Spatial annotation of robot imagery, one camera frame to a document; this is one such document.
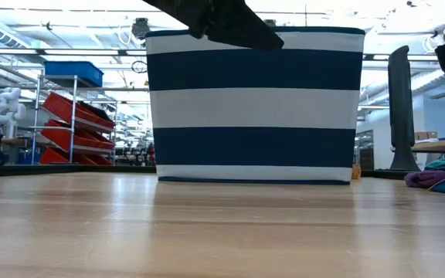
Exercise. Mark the small yellow object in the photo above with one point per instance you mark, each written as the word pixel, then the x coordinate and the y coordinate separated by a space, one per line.
pixel 356 171

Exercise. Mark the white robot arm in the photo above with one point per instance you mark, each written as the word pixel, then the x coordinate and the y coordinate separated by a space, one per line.
pixel 8 108

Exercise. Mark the metal shelf rack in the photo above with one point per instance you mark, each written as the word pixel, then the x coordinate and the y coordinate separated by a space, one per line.
pixel 73 116

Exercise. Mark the cardboard boxes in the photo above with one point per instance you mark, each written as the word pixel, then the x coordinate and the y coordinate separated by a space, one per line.
pixel 425 135

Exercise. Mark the blue storage bin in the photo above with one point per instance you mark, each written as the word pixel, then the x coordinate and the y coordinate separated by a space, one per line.
pixel 73 72

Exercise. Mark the purple teal socks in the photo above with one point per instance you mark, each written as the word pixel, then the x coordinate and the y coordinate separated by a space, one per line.
pixel 425 179

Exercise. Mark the red storage bin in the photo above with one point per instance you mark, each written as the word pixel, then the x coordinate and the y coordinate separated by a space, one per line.
pixel 52 157
pixel 64 135
pixel 68 108

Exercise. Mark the navy white striped fabric basket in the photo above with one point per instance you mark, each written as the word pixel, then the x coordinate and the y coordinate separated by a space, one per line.
pixel 253 108

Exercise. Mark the black upright stand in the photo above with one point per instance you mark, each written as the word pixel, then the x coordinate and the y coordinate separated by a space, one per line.
pixel 400 108

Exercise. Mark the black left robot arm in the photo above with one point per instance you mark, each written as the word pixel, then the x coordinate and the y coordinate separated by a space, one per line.
pixel 176 7

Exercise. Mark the grey ceiling device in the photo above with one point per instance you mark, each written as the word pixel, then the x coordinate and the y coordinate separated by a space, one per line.
pixel 141 28

